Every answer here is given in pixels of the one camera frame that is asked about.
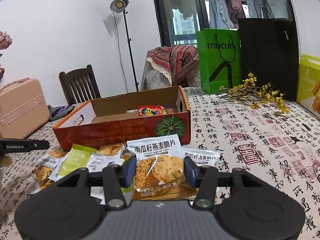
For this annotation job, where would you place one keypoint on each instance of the grey purple folded cloth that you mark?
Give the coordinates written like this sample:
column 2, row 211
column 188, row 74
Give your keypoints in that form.
column 56, row 113

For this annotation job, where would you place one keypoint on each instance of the green paper shopping bag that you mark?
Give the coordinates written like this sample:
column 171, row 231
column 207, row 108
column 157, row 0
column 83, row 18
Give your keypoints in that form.
column 219, row 59

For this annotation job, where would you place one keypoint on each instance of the dark wooden chair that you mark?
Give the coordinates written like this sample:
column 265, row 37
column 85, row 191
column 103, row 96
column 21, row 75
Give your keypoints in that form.
column 79, row 85

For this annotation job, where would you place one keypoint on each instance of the yellow dried flower branch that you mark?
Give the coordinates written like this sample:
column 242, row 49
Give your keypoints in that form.
column 249, row 93

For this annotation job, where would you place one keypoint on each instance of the hanging pink jacket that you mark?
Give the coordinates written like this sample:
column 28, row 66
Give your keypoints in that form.
column 235, row 11

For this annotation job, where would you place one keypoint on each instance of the orange cardboard pumpkin box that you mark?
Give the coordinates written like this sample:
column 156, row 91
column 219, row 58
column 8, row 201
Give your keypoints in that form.
column 113, row 120

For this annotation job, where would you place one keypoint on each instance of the yellow-green snack carton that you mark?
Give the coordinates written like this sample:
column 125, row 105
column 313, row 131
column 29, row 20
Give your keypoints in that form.
column 308, row 83

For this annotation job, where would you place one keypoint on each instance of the pink small suitcase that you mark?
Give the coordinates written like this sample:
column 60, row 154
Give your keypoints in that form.
column 23, row 108

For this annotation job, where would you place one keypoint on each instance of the green white snack bar packet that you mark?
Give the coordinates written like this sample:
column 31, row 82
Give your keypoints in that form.
column 76, row 158

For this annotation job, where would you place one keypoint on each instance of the red patterned blanket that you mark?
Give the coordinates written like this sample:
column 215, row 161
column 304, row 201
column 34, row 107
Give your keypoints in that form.
column 175, row 63

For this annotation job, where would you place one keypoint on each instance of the calligraphy print tablecloth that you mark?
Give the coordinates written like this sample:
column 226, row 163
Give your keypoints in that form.
column 281, row 150

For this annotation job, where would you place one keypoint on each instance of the white grey snack packet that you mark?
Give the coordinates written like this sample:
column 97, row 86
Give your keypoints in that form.
column 97, row 163

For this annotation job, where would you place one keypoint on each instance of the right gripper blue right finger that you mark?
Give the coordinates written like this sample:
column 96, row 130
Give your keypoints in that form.
column 191, row 172

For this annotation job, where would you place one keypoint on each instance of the hanging light blue garment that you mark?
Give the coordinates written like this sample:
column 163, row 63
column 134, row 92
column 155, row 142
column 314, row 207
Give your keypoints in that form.
column 219, row 16

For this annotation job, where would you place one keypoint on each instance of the black paper shopping bag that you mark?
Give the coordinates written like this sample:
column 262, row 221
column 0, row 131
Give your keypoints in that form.
column 269, row 50

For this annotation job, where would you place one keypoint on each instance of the white gold oat crisp packet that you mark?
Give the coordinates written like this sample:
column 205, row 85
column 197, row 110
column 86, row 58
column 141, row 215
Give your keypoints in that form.
column 159, row 169

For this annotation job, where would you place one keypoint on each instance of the dried pink roses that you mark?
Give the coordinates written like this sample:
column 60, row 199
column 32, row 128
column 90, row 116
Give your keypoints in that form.
column 5, row 43

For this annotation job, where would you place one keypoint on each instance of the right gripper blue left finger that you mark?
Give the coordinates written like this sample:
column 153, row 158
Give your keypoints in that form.
column 128, row 172

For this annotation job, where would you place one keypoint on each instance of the large red chips bag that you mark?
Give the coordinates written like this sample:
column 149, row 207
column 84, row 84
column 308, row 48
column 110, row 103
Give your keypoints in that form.
column 154, row 110

